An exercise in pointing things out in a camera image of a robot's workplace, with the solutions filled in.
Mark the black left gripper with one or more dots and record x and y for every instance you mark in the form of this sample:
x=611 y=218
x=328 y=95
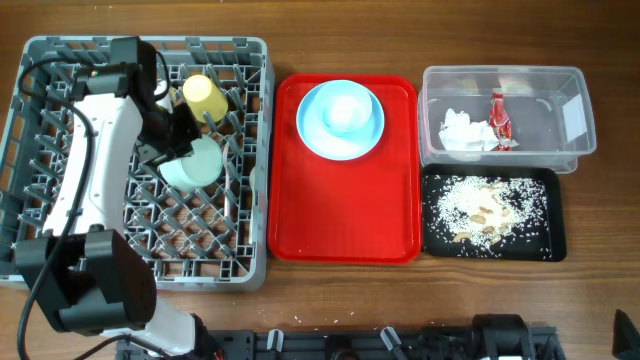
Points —
x=191 y=131

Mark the green bowl with food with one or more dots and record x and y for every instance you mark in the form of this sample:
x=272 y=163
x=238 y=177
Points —
x=198 y=170

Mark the yellow plastic cup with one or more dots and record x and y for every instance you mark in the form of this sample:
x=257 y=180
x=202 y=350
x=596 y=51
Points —
x=202 y=95

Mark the white plastic spoon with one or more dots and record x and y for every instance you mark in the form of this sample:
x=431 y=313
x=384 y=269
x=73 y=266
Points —
x=252 y=184

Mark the light blue plate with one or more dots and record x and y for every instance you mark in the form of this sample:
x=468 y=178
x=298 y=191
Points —
x=320 y=141

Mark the white napkin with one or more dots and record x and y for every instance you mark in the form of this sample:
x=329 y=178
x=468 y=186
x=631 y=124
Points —
x=459 y=133

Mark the red snack wrapper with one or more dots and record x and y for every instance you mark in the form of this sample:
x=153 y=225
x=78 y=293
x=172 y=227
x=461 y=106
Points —
x=501 y=124

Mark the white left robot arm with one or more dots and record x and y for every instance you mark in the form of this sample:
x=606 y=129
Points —
x=82 y=272

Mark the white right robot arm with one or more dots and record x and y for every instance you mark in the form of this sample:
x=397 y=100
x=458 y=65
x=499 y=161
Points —
x=625 y=337

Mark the grey dishwasher rack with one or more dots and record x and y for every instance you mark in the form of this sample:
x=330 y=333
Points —
x=183 y=236

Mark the light blue small bowl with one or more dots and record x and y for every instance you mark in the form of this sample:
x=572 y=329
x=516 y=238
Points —
x=343 y=106

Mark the red plastic tray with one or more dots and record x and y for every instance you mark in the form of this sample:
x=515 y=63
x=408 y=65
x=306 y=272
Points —
x=362 y=211

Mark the clear plastic bin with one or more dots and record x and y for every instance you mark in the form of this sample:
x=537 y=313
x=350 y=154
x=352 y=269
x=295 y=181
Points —
x=549 y=108

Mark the black plastic tray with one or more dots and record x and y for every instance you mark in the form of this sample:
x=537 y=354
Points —
x=556 y=239

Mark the spilled rice and food scraps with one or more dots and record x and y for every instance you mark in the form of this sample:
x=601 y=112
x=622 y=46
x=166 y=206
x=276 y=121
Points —
x=484 y=217

